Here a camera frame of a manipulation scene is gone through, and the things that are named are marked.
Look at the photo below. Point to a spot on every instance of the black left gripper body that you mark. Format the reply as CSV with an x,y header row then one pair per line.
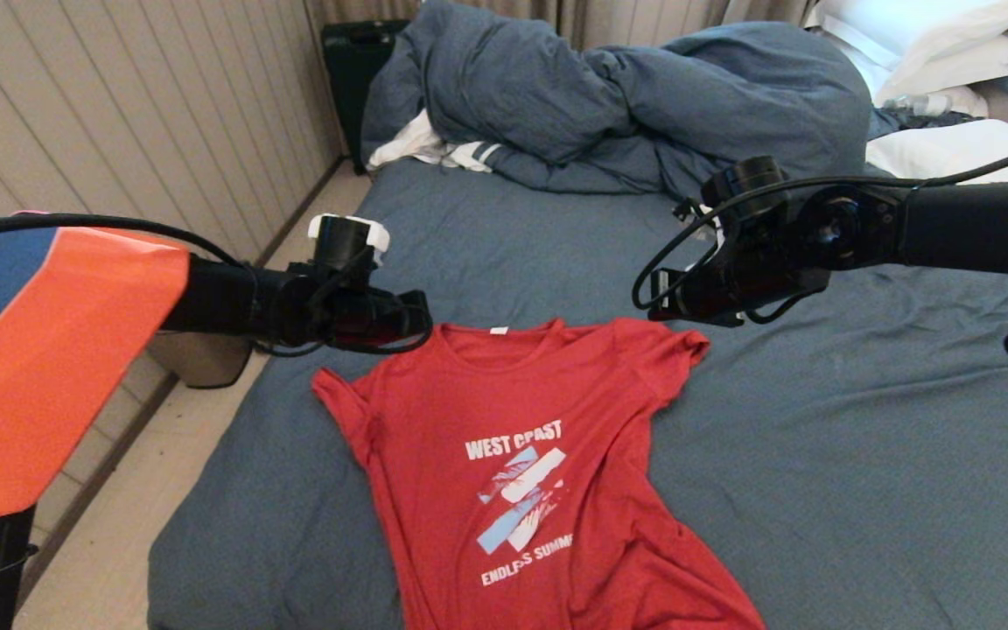
x,y
381,319

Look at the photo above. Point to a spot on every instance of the clear plastic bottle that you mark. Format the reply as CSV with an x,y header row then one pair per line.
x,y
915,106

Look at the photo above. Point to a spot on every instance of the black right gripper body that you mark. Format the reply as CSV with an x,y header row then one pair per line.
x,y
758,276

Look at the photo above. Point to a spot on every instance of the brown trash bin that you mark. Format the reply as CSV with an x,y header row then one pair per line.
x,y
206,363

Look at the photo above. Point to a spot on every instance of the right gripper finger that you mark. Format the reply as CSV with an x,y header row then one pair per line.
x,y
696,317
675,287

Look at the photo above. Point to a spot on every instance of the white striped garment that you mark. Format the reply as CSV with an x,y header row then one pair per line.
x,y
408,144

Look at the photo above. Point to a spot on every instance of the blue-grey bed sheet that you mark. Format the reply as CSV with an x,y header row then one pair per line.
x,y
819,481

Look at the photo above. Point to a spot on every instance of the red T-shirt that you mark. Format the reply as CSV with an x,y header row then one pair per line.
x,y
513,394

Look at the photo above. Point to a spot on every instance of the black suitcase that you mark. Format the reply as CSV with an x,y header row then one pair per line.
x,y
351,83

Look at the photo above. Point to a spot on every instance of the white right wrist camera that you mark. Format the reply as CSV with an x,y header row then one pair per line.
x,y
705,223

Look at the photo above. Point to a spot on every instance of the crumpled blue-grey duvet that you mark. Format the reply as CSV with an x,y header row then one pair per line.
x,y
626,114

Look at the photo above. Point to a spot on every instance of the large white pillow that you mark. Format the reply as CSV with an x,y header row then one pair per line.
x,y
950,153

